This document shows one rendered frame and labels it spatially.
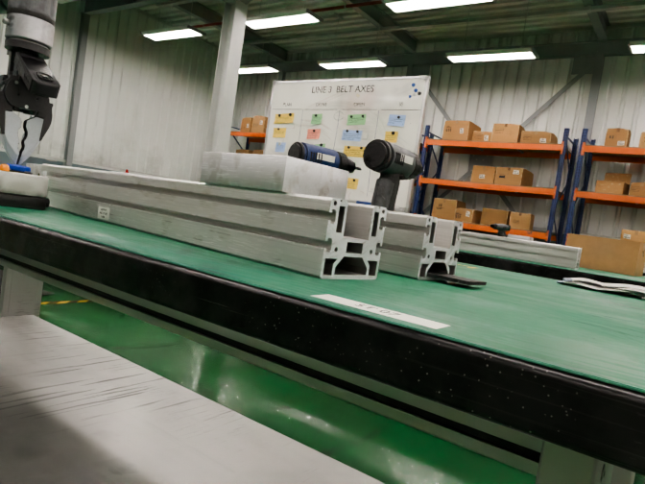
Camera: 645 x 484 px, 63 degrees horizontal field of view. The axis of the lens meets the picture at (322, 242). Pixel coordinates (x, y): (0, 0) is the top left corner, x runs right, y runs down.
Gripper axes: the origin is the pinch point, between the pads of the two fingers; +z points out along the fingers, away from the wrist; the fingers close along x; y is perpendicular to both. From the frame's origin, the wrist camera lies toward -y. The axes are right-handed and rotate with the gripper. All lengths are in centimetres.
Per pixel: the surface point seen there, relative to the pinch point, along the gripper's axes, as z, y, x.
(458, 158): -165, 479, -1021
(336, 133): -65, 182, -283
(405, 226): 2, -64, -28
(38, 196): 6.3, -3.9, -2.7
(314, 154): -11, -23, -51
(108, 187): 2.8, -18.7, -8.1
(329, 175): -3, -61, -15
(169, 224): 6.5, -38.4, -8.1
